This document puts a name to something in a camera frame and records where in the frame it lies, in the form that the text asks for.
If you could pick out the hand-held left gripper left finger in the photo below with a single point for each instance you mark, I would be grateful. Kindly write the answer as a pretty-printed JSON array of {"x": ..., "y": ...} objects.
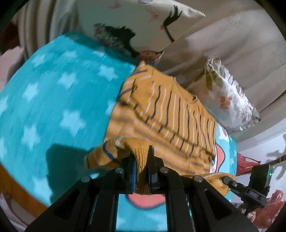
[{"x": 133, "y": 176}]

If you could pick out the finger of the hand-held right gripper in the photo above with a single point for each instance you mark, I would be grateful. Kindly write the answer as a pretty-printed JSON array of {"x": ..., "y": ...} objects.
[{"x": 231, "y": 183}]

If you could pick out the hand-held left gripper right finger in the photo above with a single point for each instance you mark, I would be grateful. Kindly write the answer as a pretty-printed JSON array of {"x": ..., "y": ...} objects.
[{"x": 150, "y": 178}]

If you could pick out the yellow striped sweater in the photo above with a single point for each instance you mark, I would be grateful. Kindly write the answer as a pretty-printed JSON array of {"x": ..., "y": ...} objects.
[{"x": 178, "y": 116}]

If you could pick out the red cloth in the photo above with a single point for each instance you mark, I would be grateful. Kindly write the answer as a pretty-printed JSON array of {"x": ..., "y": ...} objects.
[{"x": 245, "y": 164}]

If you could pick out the red plastic bag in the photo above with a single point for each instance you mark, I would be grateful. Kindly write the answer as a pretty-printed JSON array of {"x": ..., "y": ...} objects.
[{"x": 273, "y": 207}]

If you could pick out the floral pillow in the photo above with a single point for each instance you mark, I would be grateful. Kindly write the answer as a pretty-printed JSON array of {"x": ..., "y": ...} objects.
[{"x": 232, "y": 100}]

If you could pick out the teal printed blanket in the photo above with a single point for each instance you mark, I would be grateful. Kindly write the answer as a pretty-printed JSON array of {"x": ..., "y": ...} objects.
[{"x": 55, "y": 100}]

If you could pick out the bird print pillow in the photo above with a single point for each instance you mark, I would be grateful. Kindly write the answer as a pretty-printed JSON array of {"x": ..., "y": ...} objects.
[{"x": 134, "y": 17}]

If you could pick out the pink bed sheet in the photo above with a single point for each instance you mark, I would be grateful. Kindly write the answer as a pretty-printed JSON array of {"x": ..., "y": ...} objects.
[{"x": 10, "y": 67}]

